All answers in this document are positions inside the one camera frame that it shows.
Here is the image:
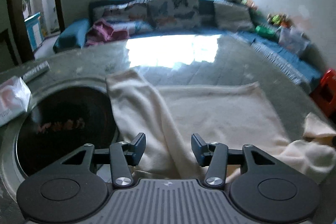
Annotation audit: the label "cream knit garment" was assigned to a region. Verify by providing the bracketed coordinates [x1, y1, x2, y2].
[106, 70, 335, 183]

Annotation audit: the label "black round induction cooktop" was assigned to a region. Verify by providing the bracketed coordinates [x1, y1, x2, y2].
[16, 86, 118, 177]

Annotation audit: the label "grey remote control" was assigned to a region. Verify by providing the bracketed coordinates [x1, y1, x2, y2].
[22, 61, 50, 83]

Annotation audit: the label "white tissue pack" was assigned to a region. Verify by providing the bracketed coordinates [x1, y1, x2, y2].
[0, 76, 31, 126]

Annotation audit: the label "red plastic stool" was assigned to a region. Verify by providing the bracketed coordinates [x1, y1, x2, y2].
[310, 69, 335, 118]

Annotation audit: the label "pink cloth on sofa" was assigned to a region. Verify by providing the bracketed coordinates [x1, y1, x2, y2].
[84, 19, 129, 47]

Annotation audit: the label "green bowl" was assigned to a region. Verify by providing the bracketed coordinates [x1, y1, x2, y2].
[255, 25, 277, 40]

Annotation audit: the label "clear plastic storage box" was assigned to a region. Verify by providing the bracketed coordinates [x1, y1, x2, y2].
[278, 27, 311, 57]

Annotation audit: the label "long butterfly cushion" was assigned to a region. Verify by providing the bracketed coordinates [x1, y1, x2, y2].
[93, 0, 154, 36]

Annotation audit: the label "grey plain cushion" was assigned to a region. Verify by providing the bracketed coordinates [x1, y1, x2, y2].
[214, 1, 254, 32]

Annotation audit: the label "teal corner sofa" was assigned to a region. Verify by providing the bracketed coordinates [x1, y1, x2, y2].
[52, 0, 323, 94]

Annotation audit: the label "large butterfly cushion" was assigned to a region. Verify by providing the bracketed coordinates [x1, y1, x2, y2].
[147, 0, 201, 30]

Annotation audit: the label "green brown plush toys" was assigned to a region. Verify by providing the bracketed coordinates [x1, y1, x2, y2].
[266, 14, 292, 28]

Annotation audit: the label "orange plush toy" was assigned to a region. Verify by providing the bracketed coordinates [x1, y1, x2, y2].
[241, 0, 258, 11]

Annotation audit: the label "blue white cabinet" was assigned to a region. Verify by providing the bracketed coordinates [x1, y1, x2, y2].
[25, 12, 44, 52]

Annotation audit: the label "dark wooden door frame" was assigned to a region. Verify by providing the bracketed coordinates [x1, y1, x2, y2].
[6, 0, 35, 63]

